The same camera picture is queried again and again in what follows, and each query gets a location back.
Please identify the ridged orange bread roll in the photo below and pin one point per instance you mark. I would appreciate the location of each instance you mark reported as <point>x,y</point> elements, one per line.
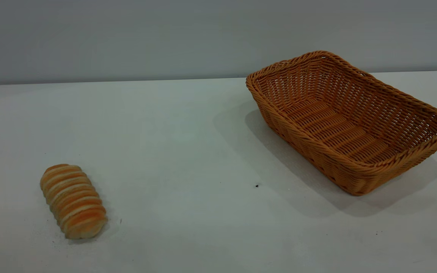
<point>73,201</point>

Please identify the yellow woven wicker basket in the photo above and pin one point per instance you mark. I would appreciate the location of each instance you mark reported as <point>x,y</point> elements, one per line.
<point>340,131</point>

